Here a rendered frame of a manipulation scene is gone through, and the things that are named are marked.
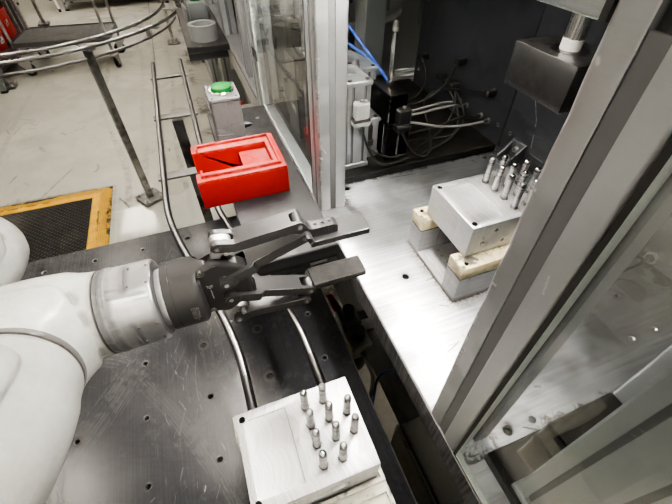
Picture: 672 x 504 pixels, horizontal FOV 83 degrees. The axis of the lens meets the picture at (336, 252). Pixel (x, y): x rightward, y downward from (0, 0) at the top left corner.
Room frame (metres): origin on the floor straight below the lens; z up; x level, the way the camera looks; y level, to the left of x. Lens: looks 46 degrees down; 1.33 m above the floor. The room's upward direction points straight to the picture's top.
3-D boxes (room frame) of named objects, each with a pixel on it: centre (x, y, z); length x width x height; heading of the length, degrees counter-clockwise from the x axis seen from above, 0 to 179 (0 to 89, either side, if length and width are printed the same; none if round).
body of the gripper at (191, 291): (0.27, 0.14, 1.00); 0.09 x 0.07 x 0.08; 110
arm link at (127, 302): (0.24, 0.21, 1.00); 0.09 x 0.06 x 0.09; 20
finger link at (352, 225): (0.32, 0.00, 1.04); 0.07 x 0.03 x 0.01; 110
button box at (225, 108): (0.75, 0.22, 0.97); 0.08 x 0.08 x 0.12; 21
